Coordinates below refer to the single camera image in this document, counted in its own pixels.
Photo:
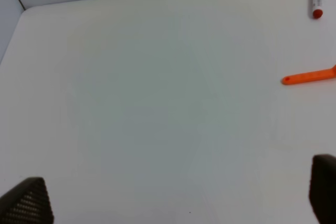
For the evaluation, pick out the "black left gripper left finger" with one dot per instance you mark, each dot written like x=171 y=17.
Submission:
x=27 y=202

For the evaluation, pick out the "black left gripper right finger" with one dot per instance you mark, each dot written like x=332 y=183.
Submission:
x=322 y=188

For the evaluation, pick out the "orange plastic handle tool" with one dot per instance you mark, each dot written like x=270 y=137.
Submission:
x=309 y=76

